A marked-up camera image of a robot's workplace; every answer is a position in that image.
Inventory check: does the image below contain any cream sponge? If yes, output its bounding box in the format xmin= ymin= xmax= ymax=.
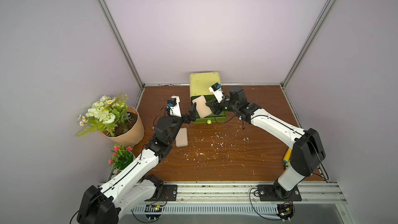
xmin=175 ymin=128 xmax=188 ymax=147
xmin=192 ymin=95 xmax=212 ymax=118

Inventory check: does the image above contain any yellow-green drawer cabinet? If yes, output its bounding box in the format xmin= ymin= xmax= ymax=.
xmin=190 ymin=72 xmax=221 ymax=98

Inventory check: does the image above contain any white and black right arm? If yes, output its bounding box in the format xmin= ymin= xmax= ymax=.
xmin=206 ymin=83 xmax=326 ymax=199

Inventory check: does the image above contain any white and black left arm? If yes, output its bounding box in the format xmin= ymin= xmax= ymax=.
xmin=72 ymin=104 xmax=197 ymax=224

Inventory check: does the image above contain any tan paper flower pot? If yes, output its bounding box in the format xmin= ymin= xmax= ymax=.
xmin=102 ymin=106 xmax=145 ymax=146

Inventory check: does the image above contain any small pink flower pot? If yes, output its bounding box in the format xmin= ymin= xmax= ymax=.
xmin=108 ymin=144 xmax=135 ymax=171

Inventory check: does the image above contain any white flower bouquet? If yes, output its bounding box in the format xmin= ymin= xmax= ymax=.
xmin=77 ymin=92 xmax=132 ymax=138

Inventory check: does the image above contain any left controller board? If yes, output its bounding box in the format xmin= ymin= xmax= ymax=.
xmin=144 ymin=204 xmax=164 ymax=223

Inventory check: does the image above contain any controller board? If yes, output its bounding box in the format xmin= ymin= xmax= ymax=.
xmin=144 ymin=204 xmax=164 ymax=223
xmin=276 ymin=202 xmax=295 ymax=222

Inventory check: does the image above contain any right controller board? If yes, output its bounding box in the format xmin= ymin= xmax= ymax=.
xmin=276 ymin=202 xmax=295 ymax=222

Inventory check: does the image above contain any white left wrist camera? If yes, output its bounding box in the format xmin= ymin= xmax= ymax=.
xmin=166 ymin=95 xmax=181 ymax=117

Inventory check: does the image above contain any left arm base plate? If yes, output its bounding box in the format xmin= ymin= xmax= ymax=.
xmin=146 ymin=184 xmax=178 ymax=202

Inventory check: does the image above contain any aluminium front rail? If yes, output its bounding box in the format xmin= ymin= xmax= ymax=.
xmin=91 ymin=181 xmax=347 ymax=205

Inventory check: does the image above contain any blue garden rake yellow handle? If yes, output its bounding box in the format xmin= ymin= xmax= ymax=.
xmin=283 ymin=148 xmax=292 ymax=164

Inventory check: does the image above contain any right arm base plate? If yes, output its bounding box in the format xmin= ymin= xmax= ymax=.
xmin=257 ymin=184 xmax=302 ymax=202

